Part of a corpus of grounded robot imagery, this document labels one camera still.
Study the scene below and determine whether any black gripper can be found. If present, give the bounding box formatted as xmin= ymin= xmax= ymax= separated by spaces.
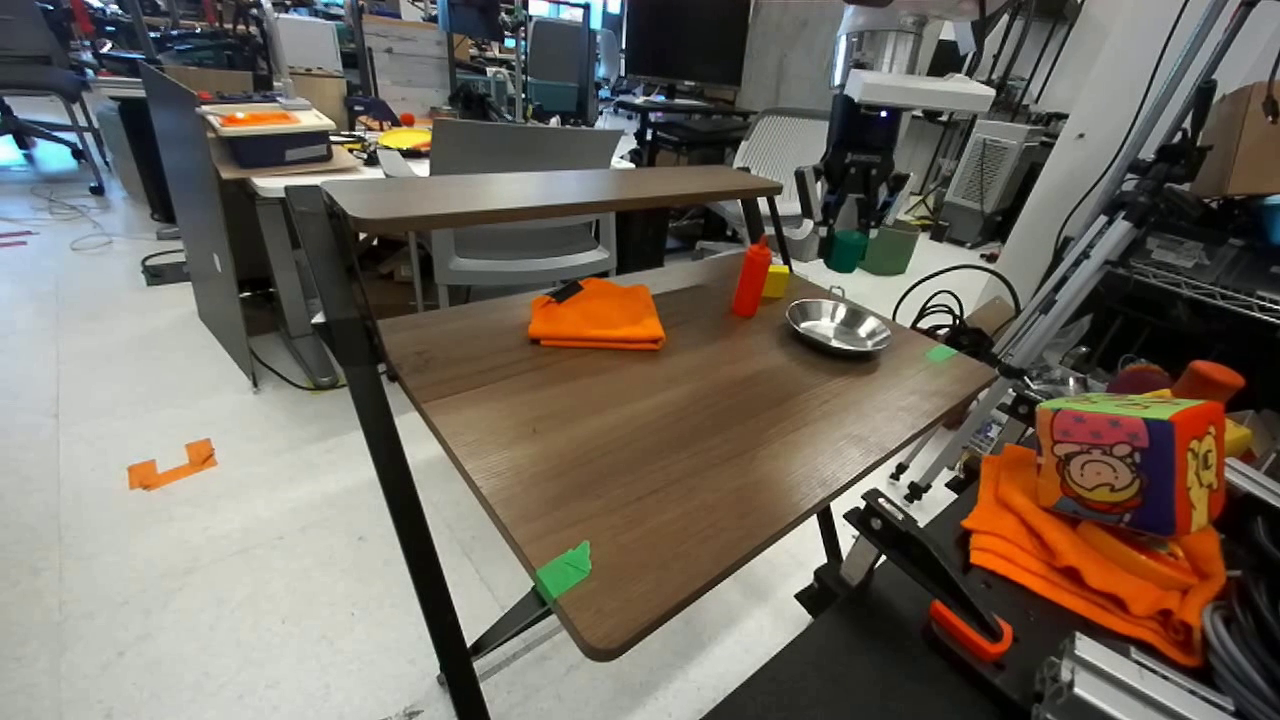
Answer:
xmin=795 ymin=93 xmax=918 ymax=246

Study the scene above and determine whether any pale green container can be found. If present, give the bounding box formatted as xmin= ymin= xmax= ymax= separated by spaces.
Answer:
xmin=860 ymin=215 xmax=924 ymax=279

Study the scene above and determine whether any metal bowl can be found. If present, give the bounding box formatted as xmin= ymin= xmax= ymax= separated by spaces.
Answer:
xmin=779 ymin=294 xmax=900 ymax=361

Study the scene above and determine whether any red squeeze bottle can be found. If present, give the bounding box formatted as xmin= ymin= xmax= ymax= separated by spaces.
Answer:
xmin=726 ymin=238 xmax=775 ymax=325

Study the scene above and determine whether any grey equipment box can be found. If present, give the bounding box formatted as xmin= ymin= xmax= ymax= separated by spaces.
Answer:
xmin=936 ymin=117 xmax=1058 ymax=219

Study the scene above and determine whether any silver tripod stand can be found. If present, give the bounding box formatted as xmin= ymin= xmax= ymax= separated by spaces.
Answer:
xmin=887 ymin=0 xmax=1280 ymax=509

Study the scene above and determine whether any black computer monitor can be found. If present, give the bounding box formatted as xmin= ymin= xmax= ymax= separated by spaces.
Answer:
xmin=619 ymin=0 xmax=756 ymax=97

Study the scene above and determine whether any folded orange cloth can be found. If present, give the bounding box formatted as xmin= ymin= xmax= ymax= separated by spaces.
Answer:
xmin=523 ymin=276 xmax=666 ymax=357

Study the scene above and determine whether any raised wooden shelf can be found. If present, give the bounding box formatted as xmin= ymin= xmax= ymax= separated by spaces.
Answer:
xmin=279 ymin=166 xmax=792 ymax=325

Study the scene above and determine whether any grey plastic chair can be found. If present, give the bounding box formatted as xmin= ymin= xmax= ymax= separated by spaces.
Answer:
xmin=423 ymin=117 xmax=629 ymax=310

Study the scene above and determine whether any colourful soft toy cube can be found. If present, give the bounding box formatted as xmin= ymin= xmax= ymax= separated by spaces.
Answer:
xmin=1032 ymin=388 xmax=1231 ymax=540

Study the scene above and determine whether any brown cardboard box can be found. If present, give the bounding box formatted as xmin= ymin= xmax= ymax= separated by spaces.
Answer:
xmin=1190 ymin=81 xmax=1280 ymax=206

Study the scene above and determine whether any crumpled orange cloth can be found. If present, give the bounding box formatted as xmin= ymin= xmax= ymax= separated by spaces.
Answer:
xmin=955 ymin=441 xmax=1231 ymax=671

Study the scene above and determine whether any black robot cart platform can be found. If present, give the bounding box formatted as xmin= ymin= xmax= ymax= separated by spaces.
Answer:
xmin=698 ymin=493 xmax=1280 ymax=720

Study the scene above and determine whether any short green tape strip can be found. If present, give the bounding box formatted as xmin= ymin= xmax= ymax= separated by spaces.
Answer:
xmin=526 ymin=535 xmax=599 ymax=607

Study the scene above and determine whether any dark box with orange top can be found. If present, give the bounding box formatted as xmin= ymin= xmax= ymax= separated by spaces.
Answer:
xmin=197 ymin=97 xmax=338 ymax=172

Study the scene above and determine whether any dark grey partition panel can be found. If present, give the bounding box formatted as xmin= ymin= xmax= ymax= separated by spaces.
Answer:
xmin=135 ymin=63 xmax=261 ymax=393

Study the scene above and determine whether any orange floor marker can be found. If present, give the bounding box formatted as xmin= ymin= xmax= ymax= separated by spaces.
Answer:
xmin=123 ymin=438 xmax=219 ymax=497

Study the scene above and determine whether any dark swivel chair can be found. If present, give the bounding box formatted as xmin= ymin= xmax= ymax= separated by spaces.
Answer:
xmin=0 ymin=0 xmax=118 ymax=201

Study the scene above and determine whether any thin black cable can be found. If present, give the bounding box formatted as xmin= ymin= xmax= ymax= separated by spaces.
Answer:
xmin=887 ymin=262 xmax=1028 ymax=367

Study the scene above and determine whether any metal wire shelf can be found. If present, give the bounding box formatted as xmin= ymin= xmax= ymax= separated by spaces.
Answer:
xmin=1105 ymin=215 xmax=1280 ymax=335

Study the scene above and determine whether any black table frame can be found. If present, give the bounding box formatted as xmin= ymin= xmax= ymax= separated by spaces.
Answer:
xmin=317 ymin=312 xmax=593 ymax=720

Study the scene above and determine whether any aluminium extrusion rail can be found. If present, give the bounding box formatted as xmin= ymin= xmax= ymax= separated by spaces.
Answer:
xmin=1032 ymin=628 xmax=1248 ymax=720

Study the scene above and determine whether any black cable coil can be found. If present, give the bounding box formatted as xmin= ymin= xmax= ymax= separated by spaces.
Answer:
xmin=1194 ymin=513 xmax=1280 ymax=720

